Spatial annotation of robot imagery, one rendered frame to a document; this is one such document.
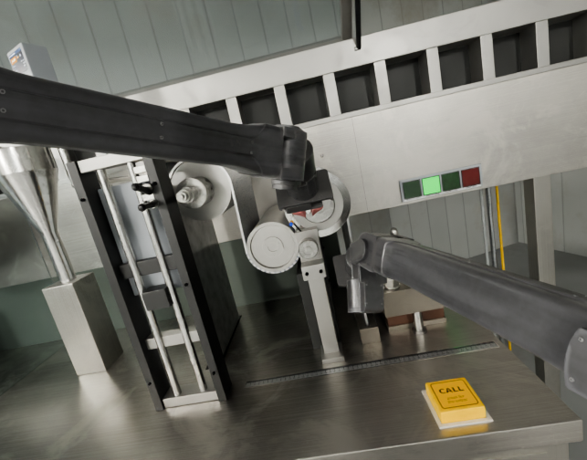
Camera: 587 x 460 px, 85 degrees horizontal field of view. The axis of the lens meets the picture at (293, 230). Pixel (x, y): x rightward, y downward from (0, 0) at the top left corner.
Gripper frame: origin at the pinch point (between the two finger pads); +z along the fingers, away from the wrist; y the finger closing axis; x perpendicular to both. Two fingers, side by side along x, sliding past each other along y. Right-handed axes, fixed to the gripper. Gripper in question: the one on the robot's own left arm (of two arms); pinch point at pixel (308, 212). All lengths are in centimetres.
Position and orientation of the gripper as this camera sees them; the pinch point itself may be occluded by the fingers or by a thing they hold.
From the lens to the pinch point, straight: 67.7
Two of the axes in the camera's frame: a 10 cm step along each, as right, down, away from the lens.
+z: 1.5, 4.4, 8.8
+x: -1.4, -8.7, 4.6
